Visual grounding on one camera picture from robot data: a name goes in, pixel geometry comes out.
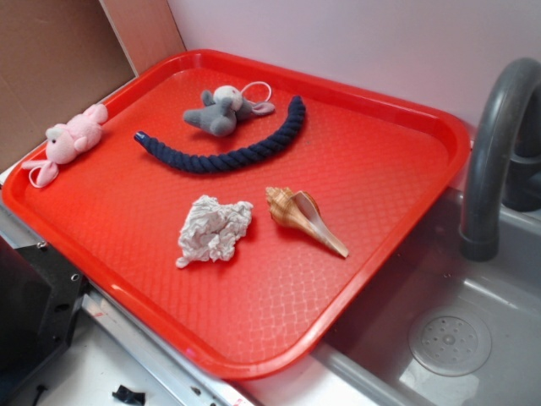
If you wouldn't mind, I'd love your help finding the crumpled white paper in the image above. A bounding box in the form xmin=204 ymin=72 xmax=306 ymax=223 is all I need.
xmin=176 ymin=195 xmax=254 ymax=269

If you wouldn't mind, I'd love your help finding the brown conch seashell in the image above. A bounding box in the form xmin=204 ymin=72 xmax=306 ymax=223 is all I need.
xmin=265 ymin=186 xmax=349 ymax=258

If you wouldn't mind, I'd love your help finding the red plastic tray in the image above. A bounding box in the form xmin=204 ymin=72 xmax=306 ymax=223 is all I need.
xmin=3 ymin=50 xmax=470 ymax=380

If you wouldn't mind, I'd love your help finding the grey plush elephant toy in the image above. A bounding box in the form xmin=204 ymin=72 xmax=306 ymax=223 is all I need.
xmin=183 ymin=81 xmax=276 ymax=138

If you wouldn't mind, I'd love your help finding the grey plastic sink basin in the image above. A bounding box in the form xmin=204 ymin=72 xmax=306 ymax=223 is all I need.
xmin=314 ymin=190 xmax=540 ymax=405

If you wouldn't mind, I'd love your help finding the grey sink faucet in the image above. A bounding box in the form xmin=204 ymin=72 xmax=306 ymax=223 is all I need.
xmin=459 ymin=58 xmax=540 ymax=261

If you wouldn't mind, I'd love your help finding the pink plush toy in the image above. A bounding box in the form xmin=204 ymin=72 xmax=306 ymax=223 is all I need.
xmin=21 ymin=104 xmax=108 ymax=189

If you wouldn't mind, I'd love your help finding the black tape scrap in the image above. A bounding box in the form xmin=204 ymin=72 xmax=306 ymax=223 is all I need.
xmin=112 ymin=385 xmax=146 ymax=406

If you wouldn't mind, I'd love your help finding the brown cardboard panel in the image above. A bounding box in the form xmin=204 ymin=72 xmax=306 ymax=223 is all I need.
xmin=1 ymin=1 xmax=185 ymax=170

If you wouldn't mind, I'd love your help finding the navy blue twisted rope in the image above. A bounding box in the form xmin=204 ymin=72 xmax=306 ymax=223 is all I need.
xmin=133 ymin=95 xmax=307 ymax=175

